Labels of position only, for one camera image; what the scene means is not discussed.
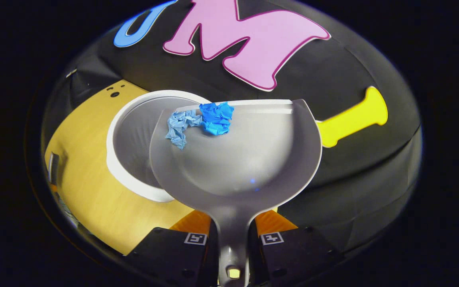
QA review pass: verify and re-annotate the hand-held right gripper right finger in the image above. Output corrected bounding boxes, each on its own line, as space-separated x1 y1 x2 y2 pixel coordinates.
247 210 340 286

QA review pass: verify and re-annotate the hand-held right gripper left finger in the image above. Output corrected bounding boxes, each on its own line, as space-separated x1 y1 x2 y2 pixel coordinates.
128 210 219 286

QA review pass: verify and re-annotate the grey dustpan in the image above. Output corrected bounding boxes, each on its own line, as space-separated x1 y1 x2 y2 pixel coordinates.
149 99 323 287

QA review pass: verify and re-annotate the white ribbed garbage bin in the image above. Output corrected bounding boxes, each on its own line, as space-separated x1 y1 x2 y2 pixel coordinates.
106 90 214 203

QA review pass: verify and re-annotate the light blue paper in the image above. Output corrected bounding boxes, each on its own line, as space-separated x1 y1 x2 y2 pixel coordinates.
165 109 203 150

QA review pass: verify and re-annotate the bright blue paper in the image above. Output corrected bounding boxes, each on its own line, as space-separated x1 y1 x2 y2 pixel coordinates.
199 102 235 136

